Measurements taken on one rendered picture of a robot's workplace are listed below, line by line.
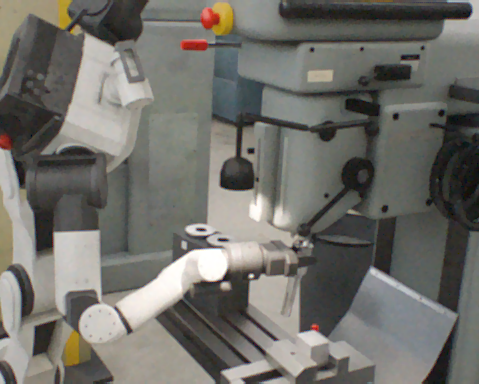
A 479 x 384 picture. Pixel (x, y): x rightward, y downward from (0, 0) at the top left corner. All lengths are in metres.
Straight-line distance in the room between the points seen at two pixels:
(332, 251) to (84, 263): 2.20
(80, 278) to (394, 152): 0.71
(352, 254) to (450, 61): 2.01
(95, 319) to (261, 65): 0.61
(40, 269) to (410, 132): 0.99
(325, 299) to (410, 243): 1.78
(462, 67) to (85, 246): 0.89
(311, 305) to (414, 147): 2.20
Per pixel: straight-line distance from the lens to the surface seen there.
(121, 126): 1.56
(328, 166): 1.49
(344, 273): 3.57
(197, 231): 2.08
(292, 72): 1.39
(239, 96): 8.88
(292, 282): 1.66
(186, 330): 1.99
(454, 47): 1.64
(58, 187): 1.46
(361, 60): 1.46
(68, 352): 3.54
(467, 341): 1.87
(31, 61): 1.54
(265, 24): 1.33
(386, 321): 1.95
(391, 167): 1.57
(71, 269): 1.46
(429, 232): 1.85
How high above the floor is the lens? 1.85
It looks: 17 degrees down
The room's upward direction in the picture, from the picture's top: 3 degrees clockwise
